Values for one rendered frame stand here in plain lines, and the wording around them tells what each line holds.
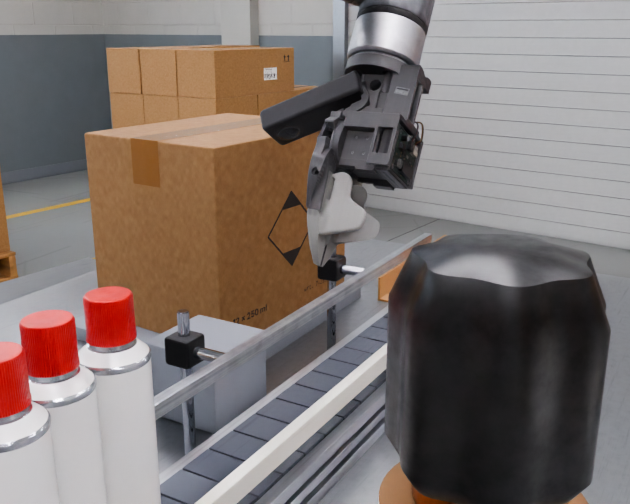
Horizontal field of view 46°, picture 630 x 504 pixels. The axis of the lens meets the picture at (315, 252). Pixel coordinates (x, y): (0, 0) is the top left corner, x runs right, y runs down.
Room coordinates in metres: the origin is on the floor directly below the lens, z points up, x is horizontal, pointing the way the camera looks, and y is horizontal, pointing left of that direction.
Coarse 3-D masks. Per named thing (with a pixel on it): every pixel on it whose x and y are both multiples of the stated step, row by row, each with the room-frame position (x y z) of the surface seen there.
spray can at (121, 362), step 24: (120, 288) 0.49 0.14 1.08; (96, 312) 0.46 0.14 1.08; (120, 312) 0.46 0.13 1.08; (96, 336) 0.46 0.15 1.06; (120, 336) 0.46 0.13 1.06; (96, 360) 0.46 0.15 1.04; (120, 360) 0.46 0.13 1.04; (144, 360) 0.47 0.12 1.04; (96, 384) 0.45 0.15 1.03; (120, 384) 0.45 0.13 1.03; (144, 384) 0.46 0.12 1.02; (120, 408) 0.45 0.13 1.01; (144, 408) 0.46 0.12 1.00; (120, 432) 0.45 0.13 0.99; (144, 432) 0.46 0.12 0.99; (120, 456) 0.45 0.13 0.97; (144, 456) 0.46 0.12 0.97; (120, 480) 0.45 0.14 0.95; (144, 480) 0.46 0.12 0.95
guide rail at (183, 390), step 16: (416, 240) 1.04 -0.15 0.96; (400, 256) 0.97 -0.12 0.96; (368, 272) 0.89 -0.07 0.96; (384, 272) 0.93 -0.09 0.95; (336, 288) 0.83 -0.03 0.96; (352, 288) 0.85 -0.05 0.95; (320, 304) 0.78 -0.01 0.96; (288, 320) 0.73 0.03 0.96; (304, 320) 0.75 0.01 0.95; (256, 336) 0.69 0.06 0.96; (272, 336) 0.70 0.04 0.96; (240, 352) 0.65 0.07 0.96; (256, 352) 0.67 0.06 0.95; (208, 368) 0.61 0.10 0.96; (224, 368) 0.63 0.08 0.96; (176, 384) 0.58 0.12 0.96; (192, 384) 0.59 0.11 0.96; (208, 384) 0.61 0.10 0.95; (160, 400) 0.55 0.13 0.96; (176, 400) 0.57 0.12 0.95; (160, 416) 0.55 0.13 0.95
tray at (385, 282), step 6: (402, 264) 1.22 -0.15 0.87; (390, 270) 1.18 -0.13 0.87; (396, 270) 1.19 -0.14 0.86; (384, 276) 1.15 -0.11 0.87; (390, 276) 1.17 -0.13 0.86; (396, 276) 1.19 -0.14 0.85; (378, 282) 1.14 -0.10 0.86; (384, 282) 1.15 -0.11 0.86; (390, 282) 1.17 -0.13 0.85; (378, 288) 1.14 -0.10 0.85; (384, 288) 1.15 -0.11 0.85; (390, 288) 1.17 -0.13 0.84; (378, 294) 1.14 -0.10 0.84; (384, 294) 1.15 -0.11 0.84; (378, 300) 1.14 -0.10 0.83; (384, 300) 1.13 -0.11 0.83
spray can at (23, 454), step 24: (0, 360) 0.37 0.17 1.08; (24, 360) 0.38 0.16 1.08; (0, 384) 0.37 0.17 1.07; (24, 384) 0.38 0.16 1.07; (0, 408) 0.37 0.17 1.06; (24, 408) 0.37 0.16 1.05; (0, 432) 0.36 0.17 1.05; (24, 432) 0.37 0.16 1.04; (48, 432) 0.38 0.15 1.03; (0, 456) 0.36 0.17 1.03; (24, 456) 0.36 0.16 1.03; (48, 456) 0.38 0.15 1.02; (0, 480) 0.36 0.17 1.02; (24, 480) 0.36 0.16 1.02; (48, 480) 0.37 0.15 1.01
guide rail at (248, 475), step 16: (384, 352) 0.75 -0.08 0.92; (368, 368) 0.71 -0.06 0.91; (384, 368) 0.75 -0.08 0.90; (352, 384) 0.68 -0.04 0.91; (368, 384) 0.71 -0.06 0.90; (320, 400) 0.64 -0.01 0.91; (336, 400) 0.65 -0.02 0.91; (304, 416) 0.61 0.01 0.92; (320, 416) 0.62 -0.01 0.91; (288, 432) 0.58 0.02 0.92; (304, 432) 0.60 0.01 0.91; (272, 448) 0.56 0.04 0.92; (288, 448) 0.57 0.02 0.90; (256, 464) 0.53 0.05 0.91; (272, 464) 0.55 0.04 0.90; (224, 480) 0.51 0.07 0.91; (240, 480) 0.51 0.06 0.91; (256, 480) 0.53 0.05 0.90; (208, 496) 0.49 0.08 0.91; (224, 496) 0.49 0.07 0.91; (240, 496) 0.51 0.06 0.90
